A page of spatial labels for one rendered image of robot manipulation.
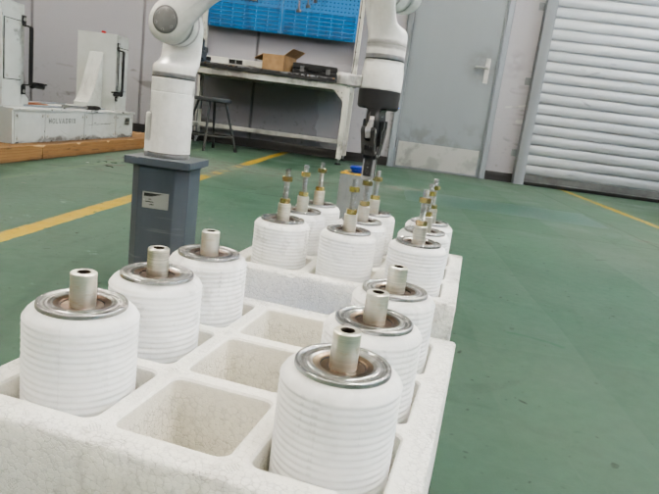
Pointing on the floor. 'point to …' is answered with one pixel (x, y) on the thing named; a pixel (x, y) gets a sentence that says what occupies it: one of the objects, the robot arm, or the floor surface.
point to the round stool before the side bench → (213, 121)
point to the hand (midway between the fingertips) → (369, 169)
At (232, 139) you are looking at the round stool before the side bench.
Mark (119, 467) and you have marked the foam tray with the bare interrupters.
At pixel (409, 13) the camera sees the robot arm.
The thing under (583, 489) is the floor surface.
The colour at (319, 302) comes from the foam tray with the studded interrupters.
